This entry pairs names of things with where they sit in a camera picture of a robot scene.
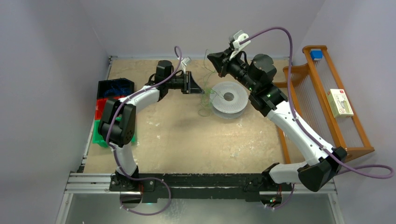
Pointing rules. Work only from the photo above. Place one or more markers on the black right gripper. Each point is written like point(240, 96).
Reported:
point(225, 63)

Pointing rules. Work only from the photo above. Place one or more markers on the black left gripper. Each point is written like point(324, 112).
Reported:
point(189, 86)

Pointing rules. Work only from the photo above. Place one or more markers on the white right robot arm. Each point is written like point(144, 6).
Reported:
point(321, 157)

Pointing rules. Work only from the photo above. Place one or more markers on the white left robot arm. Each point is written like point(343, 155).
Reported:
point(127, 108)

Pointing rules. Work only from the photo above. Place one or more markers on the white perforated spool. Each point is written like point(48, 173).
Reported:
point(228, 100)

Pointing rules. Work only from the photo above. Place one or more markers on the red bin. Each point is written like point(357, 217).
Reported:
point(100, 105)

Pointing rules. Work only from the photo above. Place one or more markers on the wooden rack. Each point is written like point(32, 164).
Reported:
point(310, 83)

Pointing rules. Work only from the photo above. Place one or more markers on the blue block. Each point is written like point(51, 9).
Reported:
point(316, 54)

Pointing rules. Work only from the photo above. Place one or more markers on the green bin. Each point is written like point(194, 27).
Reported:
point(97, 136)

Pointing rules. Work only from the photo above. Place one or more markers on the white cardboard box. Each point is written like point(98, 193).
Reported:
point(339, 103)

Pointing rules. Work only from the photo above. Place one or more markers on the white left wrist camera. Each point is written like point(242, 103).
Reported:
point(185, 61)

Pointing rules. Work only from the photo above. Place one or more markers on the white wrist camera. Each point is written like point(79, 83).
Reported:
point(238, 42)
point(185, 61)

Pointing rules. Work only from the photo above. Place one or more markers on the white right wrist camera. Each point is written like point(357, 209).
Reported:
point(238, 42)

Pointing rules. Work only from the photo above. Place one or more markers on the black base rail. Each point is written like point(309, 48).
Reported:
point(253, 187)

